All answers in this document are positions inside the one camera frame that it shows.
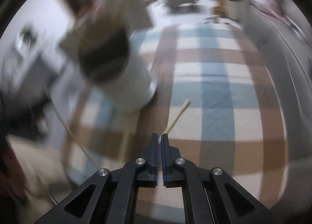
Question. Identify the cardboard box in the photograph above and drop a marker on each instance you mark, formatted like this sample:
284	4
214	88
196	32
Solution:
220	8

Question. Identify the grey sofa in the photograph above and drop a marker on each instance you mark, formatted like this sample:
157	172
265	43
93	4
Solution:
287	56

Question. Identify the cream waste bin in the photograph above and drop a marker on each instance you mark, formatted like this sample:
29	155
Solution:
233	9

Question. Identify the pale chopstick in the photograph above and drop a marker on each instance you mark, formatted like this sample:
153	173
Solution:
173	122
125	139

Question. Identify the cream knitted cushion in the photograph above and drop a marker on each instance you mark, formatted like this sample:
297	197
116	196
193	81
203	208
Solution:
45	175

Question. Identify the checkered tablecloth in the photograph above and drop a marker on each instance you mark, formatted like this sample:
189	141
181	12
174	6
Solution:
234	120

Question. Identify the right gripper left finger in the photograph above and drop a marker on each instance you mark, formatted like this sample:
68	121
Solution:
109	196

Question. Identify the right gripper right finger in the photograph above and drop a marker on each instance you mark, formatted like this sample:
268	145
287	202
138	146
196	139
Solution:
209	196

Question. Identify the white utensil holder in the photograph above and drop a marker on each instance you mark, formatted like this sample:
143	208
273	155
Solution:
109	60

